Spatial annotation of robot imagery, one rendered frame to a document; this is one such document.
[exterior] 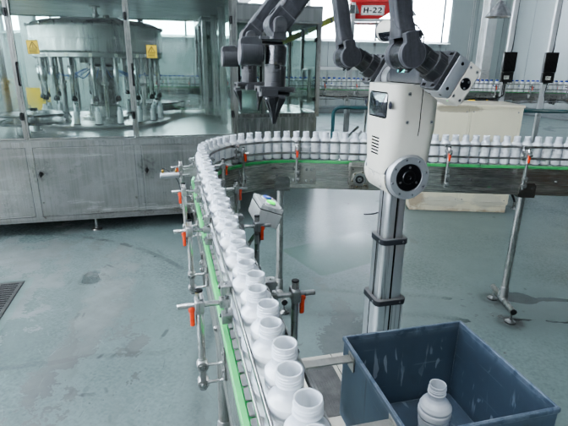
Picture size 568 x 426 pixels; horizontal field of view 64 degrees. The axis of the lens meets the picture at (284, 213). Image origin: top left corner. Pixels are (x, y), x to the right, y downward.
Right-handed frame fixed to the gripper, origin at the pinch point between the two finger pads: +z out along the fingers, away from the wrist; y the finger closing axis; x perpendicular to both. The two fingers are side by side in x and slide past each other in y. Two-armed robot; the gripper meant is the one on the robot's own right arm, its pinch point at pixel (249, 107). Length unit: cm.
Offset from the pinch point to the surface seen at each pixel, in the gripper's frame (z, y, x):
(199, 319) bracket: 35, 26, 85
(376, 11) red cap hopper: -93, -297, -545
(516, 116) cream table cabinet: 35, -325, -241
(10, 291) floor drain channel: 140, 146, -155
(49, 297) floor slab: 140, 118, -140
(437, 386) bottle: 51, -24, 98
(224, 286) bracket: 28, 20, 86
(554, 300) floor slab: 141, -225, -58
